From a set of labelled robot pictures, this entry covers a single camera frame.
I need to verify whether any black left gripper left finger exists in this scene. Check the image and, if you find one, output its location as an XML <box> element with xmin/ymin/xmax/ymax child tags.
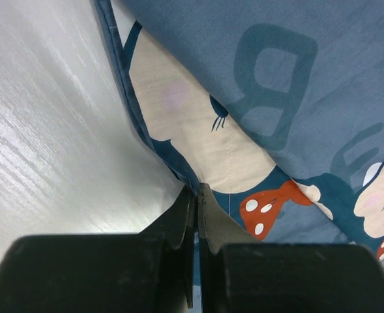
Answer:
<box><xmin>0</xmin><ymin>187</ymin><xmax>195</xmax><ymax>312</ymax></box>

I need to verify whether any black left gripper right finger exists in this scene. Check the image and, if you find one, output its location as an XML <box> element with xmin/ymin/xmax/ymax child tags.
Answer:
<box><xmin>197</xmin><ymin>184</ymin><xmax>384</xmax><ymax>312</ymax></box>

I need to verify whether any blue cartoon bear placemat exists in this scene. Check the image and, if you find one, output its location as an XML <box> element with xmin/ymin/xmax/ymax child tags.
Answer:
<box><xmin>95</xmin><ymin>1</ymin><xmax>384</xmax><ymax>260</ymax></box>

